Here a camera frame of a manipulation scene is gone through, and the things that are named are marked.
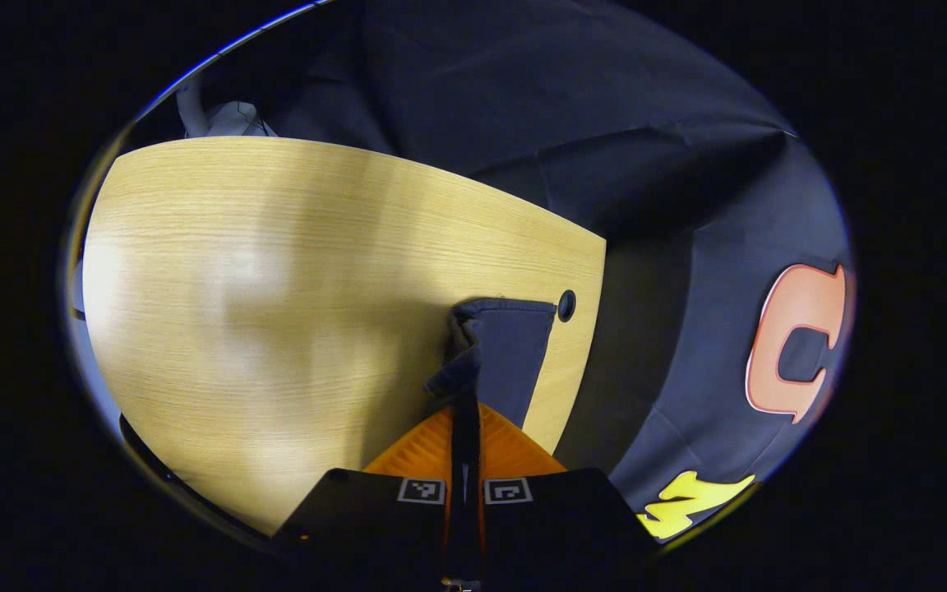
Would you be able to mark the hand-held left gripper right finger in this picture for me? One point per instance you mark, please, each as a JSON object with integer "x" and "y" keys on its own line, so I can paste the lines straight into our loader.
{"x": 556, "y": 514}

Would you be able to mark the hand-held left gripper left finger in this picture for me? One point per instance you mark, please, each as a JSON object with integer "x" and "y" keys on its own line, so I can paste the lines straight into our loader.
{"x": 375, "y": 514}

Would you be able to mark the dark grey jeans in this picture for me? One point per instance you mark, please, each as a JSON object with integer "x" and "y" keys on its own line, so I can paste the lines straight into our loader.
{"x": 515, "y": 353}

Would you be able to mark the white crumpled cloth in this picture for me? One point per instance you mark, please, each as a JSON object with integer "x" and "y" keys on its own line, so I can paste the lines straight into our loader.
{"x": 231, "y": 119}

